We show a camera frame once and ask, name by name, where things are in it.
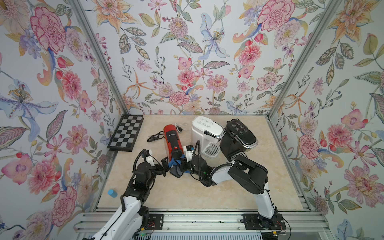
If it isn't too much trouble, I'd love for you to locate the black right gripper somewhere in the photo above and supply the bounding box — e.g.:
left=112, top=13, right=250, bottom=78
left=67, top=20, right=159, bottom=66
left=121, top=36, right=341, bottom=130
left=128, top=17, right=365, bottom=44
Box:
left=174, top=156, right=205, bottom=179

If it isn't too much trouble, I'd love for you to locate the red Nespresso coffee machine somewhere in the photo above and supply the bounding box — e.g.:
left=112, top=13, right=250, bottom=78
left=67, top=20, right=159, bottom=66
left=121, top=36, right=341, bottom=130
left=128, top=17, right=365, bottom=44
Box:
left=163, top=125, right=184, bottom=162

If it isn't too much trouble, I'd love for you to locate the white coffee machine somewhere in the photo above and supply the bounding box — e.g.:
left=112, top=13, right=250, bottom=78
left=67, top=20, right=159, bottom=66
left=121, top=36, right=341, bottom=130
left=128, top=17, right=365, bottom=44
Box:
left=192, top=116, right=226, bottom=159

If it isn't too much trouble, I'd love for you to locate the black coffee machine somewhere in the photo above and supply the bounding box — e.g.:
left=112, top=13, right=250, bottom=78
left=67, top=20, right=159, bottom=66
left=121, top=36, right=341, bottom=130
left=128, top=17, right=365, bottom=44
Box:
left=220, top=119, right=259, bottom=162

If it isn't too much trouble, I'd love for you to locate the blue microfibre cloth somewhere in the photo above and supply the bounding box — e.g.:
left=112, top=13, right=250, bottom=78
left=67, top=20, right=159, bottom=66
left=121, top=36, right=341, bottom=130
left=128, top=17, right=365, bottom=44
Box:
left=169, top=157, right=191, bottom=178

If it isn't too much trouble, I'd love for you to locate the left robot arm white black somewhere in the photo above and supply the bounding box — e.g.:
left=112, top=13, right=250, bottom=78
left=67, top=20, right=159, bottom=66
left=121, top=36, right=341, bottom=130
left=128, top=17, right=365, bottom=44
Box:
left=90, top=162, right=164, bottom=240

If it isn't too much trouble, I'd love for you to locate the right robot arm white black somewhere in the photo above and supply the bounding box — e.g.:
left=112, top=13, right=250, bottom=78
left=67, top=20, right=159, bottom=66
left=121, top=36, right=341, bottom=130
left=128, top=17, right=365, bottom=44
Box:
left=186, top=155, right=287, bottom=231

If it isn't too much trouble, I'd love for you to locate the blue small cylinder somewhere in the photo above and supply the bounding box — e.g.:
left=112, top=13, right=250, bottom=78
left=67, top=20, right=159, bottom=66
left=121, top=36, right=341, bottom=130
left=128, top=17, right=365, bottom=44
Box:
left=108, top=189, right=118, bottom=198

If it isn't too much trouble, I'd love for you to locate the black folding chessboard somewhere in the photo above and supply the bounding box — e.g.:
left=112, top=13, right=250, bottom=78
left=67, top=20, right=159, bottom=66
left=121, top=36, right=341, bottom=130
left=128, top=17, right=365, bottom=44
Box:
left=107, top=115, right=144, bottom=152

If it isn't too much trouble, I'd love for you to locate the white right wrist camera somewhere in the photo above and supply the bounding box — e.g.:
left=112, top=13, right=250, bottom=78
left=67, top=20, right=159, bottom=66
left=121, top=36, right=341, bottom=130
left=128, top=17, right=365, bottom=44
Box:
left=183, top=145, right=195, bottom=163

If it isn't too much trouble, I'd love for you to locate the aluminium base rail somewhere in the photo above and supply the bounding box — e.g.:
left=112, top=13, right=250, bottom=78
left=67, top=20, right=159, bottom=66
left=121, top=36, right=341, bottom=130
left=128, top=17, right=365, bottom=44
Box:
left=74, top=208, right=334, bottom=240

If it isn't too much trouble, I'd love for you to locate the aluminium corner post left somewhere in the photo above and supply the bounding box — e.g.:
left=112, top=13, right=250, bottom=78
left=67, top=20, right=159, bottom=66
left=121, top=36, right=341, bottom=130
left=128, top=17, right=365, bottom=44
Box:
left=69, top=0, right=129, bottom=115

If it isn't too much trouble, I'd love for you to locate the aluminium corner post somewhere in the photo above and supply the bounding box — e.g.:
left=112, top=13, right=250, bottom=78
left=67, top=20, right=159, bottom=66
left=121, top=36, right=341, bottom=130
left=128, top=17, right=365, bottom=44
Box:
left=266, top=0, right=343, bottom=119
left=69, top=0, right=129, bottom=115

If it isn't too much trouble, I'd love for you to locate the aluminium corner post right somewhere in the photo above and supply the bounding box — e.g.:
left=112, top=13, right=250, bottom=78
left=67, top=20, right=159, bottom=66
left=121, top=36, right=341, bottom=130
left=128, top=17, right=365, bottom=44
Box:
left=266, top=0, right=343, bottom=119

